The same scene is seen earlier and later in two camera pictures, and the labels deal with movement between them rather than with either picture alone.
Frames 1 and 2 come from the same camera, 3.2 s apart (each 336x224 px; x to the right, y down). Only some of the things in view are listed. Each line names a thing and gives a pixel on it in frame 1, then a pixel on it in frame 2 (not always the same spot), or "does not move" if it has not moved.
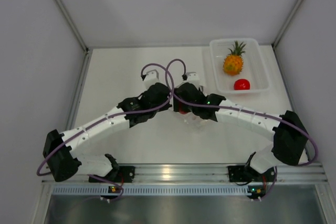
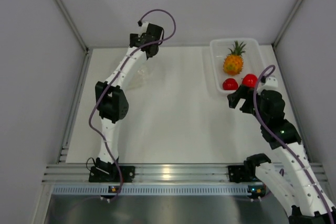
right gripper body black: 188,107 to 262,115
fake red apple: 242,84 to 230,84
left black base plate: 122,174 does not move
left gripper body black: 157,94 to 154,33
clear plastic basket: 254,70 does not move
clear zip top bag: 191,120 to 144,76
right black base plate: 236,173 does not move
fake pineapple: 232,63 does not move
